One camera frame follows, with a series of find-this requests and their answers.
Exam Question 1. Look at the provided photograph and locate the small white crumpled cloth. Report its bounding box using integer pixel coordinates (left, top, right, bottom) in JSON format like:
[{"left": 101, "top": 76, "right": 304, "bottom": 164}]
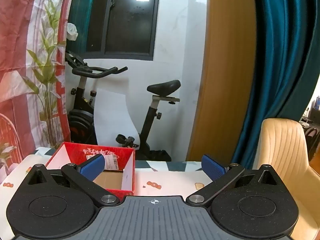
[{"left": 66, "top": 22, "right": 79, "bottom": 41}]

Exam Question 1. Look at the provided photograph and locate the dark framed window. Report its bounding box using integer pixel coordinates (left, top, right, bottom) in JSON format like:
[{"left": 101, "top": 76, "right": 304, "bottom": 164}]
[{"left": 104, "top": 0, "right": 162, "bottom": 61}]

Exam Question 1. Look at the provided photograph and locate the red cardboard box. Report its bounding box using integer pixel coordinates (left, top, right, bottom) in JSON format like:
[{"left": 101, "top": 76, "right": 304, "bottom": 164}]
[{"left": 45, "top": 142, "right": 136, "bottom": 203}]

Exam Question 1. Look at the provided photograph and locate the white board sheet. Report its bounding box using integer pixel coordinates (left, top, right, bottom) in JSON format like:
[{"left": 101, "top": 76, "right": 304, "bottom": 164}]
[{"left": 94, "top": 89, "right": 142, "bottom": 147}]

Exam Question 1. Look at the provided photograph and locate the dark background furniture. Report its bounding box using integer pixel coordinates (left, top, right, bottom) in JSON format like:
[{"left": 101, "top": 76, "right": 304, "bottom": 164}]
[{"left": 299, "top": 95, "right": 320, "bottom": 163}]

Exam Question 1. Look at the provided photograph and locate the beige padded chair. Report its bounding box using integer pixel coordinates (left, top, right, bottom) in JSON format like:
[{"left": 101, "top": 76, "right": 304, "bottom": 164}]
[{"left": 251, "top": 117, "right": 320, "bottom": 240}]

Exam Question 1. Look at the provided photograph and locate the white printed tablecloth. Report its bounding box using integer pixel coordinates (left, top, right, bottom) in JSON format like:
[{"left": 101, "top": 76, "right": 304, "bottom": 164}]
[{"left": 0, "top": 147, "right": 254, "bottom": 240}]

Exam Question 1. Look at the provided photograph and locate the red plant printed wall cloth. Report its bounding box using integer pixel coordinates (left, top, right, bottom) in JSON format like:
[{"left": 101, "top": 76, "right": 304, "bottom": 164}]
[{"left": 0, "top": 0, "right": 78, "bottom": 189}]

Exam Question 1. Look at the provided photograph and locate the black exercise bike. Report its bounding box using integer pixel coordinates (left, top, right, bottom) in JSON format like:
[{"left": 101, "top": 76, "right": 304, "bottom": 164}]
[{"left": 65, "top": 51, "right": 181, "bottom": 162}]

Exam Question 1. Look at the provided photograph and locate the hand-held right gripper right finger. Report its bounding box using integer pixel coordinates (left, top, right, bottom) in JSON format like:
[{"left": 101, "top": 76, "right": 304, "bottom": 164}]
[{"left": 187, "top": 154, "right": 284, "bottom": 207}]

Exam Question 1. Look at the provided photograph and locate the teal curtain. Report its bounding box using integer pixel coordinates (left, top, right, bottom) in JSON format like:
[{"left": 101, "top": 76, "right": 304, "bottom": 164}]
[
  {"left": 230, "top": 0, "right": 320, "bottom": 169},
  {"left": 65, "top": 0, "right": 112, "bottom": 53}
]

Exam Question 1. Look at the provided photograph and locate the wooden door panel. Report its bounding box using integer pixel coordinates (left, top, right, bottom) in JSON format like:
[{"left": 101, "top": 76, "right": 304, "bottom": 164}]
[{"left": 186, "top": 0, "right": 258, "bottom": 162}]

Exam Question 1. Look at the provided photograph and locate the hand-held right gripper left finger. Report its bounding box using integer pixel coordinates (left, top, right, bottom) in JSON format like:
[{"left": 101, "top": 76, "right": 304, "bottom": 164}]
[{"left": 26, "top": 154, "right": 120, "bottom": 207}]

